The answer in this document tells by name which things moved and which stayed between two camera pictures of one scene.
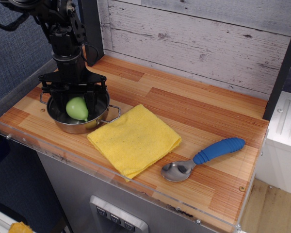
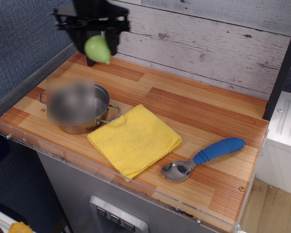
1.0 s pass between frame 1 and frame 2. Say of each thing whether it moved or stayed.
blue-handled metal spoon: stayed
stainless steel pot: stayed
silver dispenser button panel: stayed
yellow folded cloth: stayed
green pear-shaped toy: moved
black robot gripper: moved
